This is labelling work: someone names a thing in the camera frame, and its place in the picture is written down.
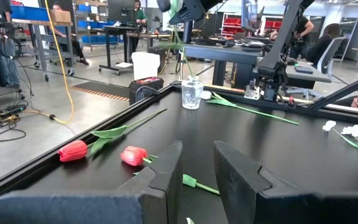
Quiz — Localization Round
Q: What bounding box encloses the cardboard box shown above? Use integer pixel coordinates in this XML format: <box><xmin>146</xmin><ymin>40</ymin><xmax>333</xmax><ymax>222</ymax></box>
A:
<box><xmin>48</xmin><ymin>9</ymin><xmax>73</xmax><ymax>24</ymax></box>

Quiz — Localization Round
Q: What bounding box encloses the wheeled workbench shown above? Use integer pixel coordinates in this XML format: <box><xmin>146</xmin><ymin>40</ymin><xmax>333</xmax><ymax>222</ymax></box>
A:
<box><xmin>11</xmin><ymin>18</ymin><xmax>75</xmax><ymax>82</ymax></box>

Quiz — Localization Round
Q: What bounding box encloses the black cable coil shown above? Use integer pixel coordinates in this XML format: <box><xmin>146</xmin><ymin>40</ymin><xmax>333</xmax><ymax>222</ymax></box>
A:
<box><xmin>193</xmin><ymin>35</ymin><xmax>236</xmax><ymax>49</ymax></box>

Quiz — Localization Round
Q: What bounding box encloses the shelf with blue bins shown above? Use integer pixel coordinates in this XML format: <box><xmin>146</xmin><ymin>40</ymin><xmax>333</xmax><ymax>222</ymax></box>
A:
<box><xmin>73</xmin><ymin>0</ymin><xmax>126</xmax><ymax>51</ymax></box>

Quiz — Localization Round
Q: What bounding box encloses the orange striped floor mat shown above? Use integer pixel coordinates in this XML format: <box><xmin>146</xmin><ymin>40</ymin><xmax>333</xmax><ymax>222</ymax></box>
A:
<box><xmin>69</xmin><ymin>81</ymin><xmax>131</xmax><ymax>102</ymax></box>

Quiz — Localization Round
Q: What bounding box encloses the black monitor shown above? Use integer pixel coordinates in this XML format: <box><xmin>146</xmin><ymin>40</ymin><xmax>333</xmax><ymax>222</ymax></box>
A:
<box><xmin>107</xmin><ymin>0</ymin><xmax>136</xmax><ymax>22</ymax></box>
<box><xmin>241</xmin><ymin>0</ymin><xmax>265</xmax><ymax>32</ymax></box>

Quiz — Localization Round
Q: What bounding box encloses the yellow cable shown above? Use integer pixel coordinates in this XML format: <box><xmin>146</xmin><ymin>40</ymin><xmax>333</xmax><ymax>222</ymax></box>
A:
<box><xmin>44</xmin><ymin>0</ymin><xmax>76</xmax><ymax>125</ymax></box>

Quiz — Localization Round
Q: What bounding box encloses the white blossom spray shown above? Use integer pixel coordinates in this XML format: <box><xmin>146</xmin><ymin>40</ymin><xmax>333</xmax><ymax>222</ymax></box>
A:
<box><xmin>321</xmin><ymin>119</ymin><xmax>358</xmax><ymax>157</ymax></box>

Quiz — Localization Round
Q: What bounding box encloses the black pole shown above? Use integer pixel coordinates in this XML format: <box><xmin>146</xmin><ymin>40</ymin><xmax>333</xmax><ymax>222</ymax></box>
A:
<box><xmin>182</xmin><ymin>20</ymin><xmax>194</xmax><ymax>44</ymax></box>

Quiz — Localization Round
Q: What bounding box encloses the grey desk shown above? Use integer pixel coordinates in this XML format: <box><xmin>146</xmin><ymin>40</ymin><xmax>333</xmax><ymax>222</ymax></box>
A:
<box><xmin>183</xmin><ymin>43</ymin><xmax>332</xmax><ymax>91</ymax></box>

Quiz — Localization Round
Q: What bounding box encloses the large blue bin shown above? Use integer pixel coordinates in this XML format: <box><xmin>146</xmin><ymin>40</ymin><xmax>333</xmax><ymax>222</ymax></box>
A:
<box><xmin>10</xmin><ymin>5</ymin><xmax>51</xmax><ymax>22</ymax></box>

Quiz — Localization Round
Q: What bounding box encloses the shelf with red bins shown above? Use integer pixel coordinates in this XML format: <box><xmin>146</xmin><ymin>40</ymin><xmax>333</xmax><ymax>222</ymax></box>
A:
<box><xmin>221</xmin><ymin>12</ymin><xmax>284</xmax><ymax>37</ymax></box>

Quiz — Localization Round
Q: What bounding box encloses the black case with red top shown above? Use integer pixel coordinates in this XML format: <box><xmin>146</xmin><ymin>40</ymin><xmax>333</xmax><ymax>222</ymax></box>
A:
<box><xmin>128</xmin><ymin>77</ymin><xmax>165</xmax><ymax>106</ymax></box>

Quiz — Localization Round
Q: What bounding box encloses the clear glass vase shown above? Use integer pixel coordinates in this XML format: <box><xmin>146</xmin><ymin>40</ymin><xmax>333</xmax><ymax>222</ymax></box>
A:
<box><xmin>181</xmin><ymin>75</ymin><xmax>204</xmax><ymax>110</ymax></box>

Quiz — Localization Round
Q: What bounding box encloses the red artificial tulip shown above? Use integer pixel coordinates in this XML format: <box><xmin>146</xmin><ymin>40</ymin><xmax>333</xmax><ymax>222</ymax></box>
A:
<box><xmin>119</xmin><ymin>145</ymin><xmax>221</xmax><ymax>196</ymax></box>
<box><xmin>57</xmin><ymin>108</ymin><xmax>168</xmax><ymax>162</ymax></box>

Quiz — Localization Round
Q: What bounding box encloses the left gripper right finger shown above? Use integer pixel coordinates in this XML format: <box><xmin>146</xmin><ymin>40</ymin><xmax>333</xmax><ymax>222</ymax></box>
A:
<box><xmin>214</xmin><ymin>140</ymin><xmax>312</xmax><ymax>224</ymax></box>

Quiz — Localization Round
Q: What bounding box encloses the grey office chair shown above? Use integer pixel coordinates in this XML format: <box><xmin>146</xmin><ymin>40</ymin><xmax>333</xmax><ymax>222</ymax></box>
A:
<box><xmin>286</xmin><ymin>37</ymin><xmax>347</xmax><ymax>100</ymax></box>

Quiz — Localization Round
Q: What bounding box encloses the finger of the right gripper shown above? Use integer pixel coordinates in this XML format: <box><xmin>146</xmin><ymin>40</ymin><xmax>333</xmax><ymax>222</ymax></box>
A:
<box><xmin>168</xmin><ymin>4</ymin><xmax>206</xmax><ymax>26</ymax></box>

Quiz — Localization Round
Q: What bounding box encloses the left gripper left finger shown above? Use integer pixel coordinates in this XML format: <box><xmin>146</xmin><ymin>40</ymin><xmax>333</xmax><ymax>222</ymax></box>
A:
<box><xmin>116</xmin><ymin>140</ymin><xmax>183</xmax><ymax>224</ymax></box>

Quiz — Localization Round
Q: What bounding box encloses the black floor cable tangle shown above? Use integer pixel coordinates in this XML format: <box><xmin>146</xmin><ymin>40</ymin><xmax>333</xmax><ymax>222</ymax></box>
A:
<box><xmin>0</xmin><ymin>102</ymin><xmax>27</xmax><ymax>143</ymax></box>

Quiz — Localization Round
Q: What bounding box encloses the white bin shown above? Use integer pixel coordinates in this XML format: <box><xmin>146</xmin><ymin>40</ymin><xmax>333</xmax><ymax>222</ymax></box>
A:
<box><xmin>131</xmin><ymin>52</ymin><xmax>161</xmax><ymax>81</ymax></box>

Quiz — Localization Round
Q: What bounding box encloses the black standing desk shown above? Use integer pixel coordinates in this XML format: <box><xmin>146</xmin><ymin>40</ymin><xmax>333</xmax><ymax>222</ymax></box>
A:
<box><xmin>98</xmin><ymin>26</ymin><xmax>137</xmax><ymax>76</ymax></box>

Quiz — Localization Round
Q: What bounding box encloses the dark phone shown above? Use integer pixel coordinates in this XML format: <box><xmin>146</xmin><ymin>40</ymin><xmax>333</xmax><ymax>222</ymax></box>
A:
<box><xmin>293</xmin><ymin>64</ymin><xmax>314</xmax><ymax>75</ymax></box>

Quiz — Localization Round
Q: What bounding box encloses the black diagonal frame strut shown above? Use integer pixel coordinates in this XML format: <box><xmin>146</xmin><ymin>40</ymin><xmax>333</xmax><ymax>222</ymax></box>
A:
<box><xmin>308</xmin><ymin>70</ymin><xmax>358</xmax><ymax>111</ymax></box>

